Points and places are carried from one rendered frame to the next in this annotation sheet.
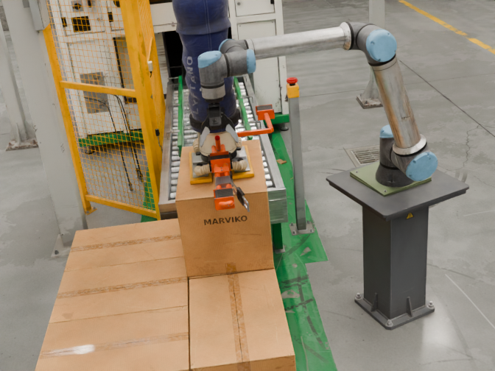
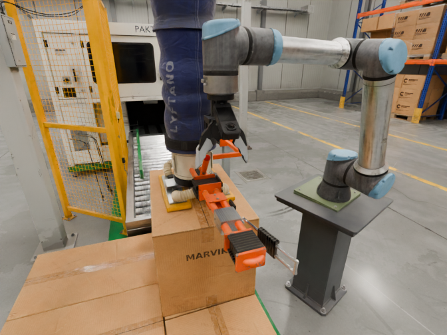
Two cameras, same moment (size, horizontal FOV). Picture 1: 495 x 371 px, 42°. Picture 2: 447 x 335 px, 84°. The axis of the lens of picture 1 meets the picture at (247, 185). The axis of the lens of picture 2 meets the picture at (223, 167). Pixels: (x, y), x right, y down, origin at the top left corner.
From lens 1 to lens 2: 1.92 m
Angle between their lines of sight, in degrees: 15
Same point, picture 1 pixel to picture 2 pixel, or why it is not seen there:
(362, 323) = (300, 311)
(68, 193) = (46, 209)
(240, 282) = (225, 320)
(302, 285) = not seen: hidden behind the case
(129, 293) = not seen: outside the picture
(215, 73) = (232, 50)
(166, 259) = (136, 289)
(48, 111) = (24, 141)
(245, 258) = (227, 289)
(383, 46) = (398, 55)
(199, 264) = (177, 302)
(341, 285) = (269, 272)
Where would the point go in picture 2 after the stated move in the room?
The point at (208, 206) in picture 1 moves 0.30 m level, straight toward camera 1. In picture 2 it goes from (192, 240) to (219, 310)
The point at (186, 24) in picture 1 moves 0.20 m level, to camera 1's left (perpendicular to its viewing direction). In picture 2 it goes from (169, 14) to (103, 11)
